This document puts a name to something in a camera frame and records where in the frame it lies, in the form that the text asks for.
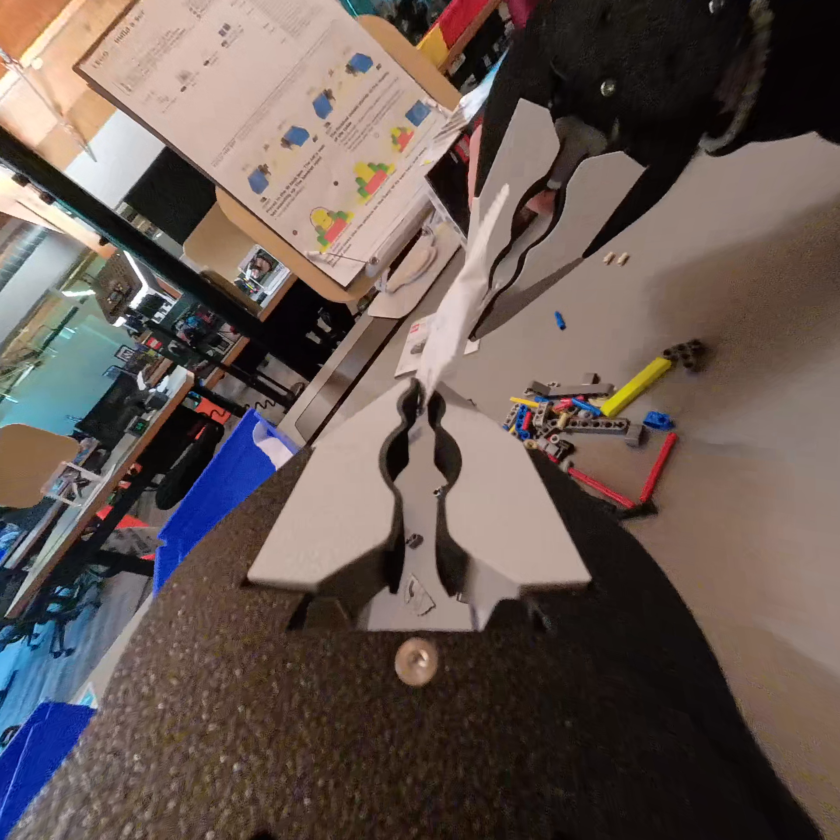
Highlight wooden board with instruction sheet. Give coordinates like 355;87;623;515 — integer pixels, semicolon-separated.
72;0;463;304

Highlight blue plastic storage bin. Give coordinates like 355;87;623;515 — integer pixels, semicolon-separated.
154;410;299;592
0;702;96;834

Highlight black metal beam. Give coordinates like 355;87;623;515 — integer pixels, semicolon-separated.
0;128;309;388

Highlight bundle of white paper bags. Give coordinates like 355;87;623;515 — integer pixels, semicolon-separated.
252;420;299;468

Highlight wooden background desk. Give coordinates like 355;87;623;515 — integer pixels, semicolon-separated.
7;367;198;618

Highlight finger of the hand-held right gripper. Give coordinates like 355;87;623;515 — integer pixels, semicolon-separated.
469;98;562;290
469;152;647;340

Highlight black office chair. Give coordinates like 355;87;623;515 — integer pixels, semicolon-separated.
154;420;227;509

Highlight pile of lego pieces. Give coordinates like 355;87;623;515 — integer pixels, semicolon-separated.
505;371;647;460

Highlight torn white paper bag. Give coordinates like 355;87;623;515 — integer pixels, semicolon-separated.
410;184;511;395

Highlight lego instruction booklet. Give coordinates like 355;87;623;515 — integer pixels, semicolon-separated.
394;315;480;378

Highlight red lego axle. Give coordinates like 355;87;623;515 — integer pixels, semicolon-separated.
567;466;636;509
640;432;678;503

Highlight printed paper sign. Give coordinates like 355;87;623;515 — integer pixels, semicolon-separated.
112;525;161;560

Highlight pale board stand base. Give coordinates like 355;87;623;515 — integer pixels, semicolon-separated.
367;223;463;320

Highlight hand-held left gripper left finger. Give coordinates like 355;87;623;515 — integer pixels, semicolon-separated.
246;381;421;614

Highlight dark desk cable cover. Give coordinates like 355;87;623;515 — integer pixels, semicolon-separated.
295;308;421;444

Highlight long yellow lego beam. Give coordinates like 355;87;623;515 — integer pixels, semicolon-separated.
600;356;673;417

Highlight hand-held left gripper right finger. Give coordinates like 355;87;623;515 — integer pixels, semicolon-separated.
427;384;593;614

